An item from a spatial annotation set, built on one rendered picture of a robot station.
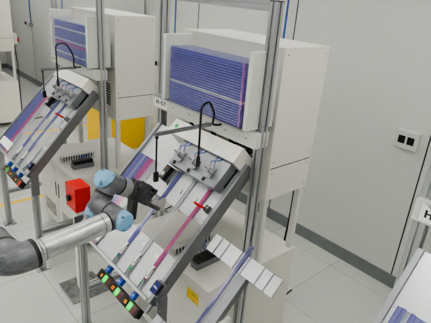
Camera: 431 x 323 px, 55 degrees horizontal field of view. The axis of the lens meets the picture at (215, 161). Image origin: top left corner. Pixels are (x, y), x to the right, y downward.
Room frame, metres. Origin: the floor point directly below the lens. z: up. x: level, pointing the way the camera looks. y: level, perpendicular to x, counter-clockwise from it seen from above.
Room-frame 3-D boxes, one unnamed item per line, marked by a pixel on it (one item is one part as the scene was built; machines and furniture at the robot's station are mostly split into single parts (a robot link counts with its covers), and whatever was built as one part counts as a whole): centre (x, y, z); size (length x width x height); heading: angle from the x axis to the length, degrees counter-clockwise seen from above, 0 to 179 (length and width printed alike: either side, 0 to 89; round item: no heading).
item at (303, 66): (2.25, -0.26, 0.86); 0.70 x 0.67 x 1.72; 43
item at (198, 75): (1.89, 0.04, 1.52); 0.51 x 0.13 x 0.27; 43
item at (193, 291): (2.02, -0.01, 0.31); 0.70 x 0.65 x 0.62; 43
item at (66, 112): (2.95, 1.10, 0.66); 1.01 x 0.73 x 1.31; 133
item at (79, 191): (2.23, 0.82, 0.39); 0.24 x 0.24 x 0.78; 43
